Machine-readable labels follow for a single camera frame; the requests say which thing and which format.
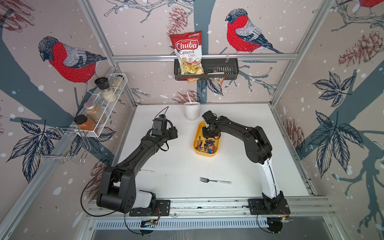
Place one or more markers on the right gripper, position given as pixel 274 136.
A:
pixel 205 135

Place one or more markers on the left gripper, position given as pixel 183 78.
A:
pixel 174 132

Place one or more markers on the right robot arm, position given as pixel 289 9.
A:
pixel 258 150

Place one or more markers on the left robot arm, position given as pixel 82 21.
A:
pixel 117 190

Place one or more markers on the yellow plastic storage tray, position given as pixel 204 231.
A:
pixel 209 147

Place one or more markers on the white cup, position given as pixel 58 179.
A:
pixel 192 110

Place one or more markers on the silver fork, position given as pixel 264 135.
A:
pixel 206 180

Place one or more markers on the pale lid spice jar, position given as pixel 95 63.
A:
pixel 118 83

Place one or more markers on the silver lid spice jar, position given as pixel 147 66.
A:
pixel 95 112

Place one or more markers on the black lid spice jar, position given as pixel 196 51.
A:
pixel 107 92

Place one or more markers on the orange spice jar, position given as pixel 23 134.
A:
pixel 84 123

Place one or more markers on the red cassava chips bag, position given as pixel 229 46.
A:
pixel 188 49

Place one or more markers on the black wire wall basket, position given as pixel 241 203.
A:
pixel 213 68

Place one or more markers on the white wire spice rack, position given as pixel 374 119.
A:
pixel 108 107

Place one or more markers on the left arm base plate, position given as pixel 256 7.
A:
pixel 155 209

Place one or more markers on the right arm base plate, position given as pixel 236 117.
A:
pixel 267 207

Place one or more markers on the chrome wire hook rack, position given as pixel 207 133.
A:
pixel 73 146

